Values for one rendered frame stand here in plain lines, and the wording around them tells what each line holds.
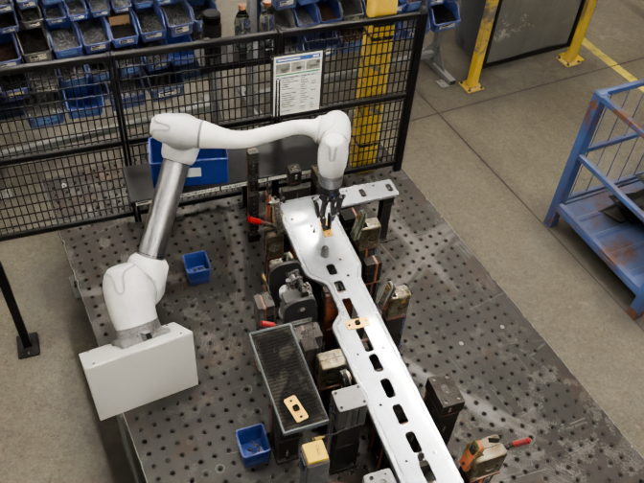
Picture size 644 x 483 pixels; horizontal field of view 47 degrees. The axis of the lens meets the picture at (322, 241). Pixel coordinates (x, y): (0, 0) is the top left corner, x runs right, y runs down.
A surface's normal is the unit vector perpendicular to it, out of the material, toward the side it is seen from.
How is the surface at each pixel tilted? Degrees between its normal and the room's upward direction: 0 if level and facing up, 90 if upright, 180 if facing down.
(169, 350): 90
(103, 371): 90
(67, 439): 0
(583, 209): 0
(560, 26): 93
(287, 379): 0
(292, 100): 90
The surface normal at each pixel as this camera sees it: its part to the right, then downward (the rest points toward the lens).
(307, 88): 0.33, 0.70
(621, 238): 0.06, -0.69
